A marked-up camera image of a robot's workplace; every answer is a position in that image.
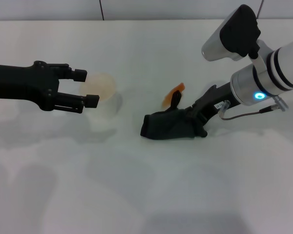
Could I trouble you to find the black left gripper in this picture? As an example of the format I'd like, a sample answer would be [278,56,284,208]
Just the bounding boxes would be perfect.
[0,60,100,115]

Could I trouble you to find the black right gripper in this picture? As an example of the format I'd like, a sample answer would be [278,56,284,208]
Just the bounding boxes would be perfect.
[185,81,240,129]

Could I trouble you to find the white plastic cup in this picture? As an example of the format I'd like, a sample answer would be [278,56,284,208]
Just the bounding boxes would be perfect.
[78,72,118,132]

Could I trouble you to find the dark blue rag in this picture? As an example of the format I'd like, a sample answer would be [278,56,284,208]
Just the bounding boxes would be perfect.
[140,90,209,141]

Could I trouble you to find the brown water stain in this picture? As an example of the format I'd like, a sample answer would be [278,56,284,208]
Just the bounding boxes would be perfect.
[161,82,187,108]

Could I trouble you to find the right arm cable with plug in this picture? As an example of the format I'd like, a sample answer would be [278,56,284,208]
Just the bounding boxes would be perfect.
[219,96,289,121]

